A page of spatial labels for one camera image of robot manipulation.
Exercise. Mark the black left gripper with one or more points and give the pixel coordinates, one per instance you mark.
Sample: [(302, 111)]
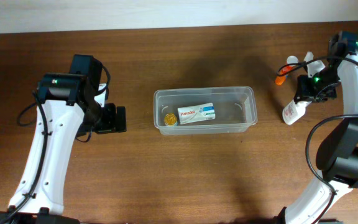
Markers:
[(110, 124)]

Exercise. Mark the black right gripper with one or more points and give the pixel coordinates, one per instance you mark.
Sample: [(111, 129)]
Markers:
[(304, 93)]

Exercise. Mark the white spray bottle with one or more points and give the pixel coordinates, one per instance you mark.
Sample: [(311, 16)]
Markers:
[(294, 111)]

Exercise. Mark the small jar gold lid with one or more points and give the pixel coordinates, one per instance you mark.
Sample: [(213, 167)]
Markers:
[(170, 119)]

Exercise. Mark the white blue Panadol box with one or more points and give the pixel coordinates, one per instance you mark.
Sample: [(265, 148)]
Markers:
[(192, 114)]

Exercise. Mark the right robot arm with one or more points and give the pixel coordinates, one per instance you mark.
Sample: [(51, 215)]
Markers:
[(331, 148)]

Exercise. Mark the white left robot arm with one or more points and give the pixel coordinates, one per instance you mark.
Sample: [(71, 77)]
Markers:
[(69, 105)]

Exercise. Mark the clear plastic container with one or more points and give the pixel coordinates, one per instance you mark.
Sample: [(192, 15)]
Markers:
[(215, 110)]

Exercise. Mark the orange tube white cap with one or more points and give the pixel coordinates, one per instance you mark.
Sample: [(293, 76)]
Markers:
[(292, 61)]

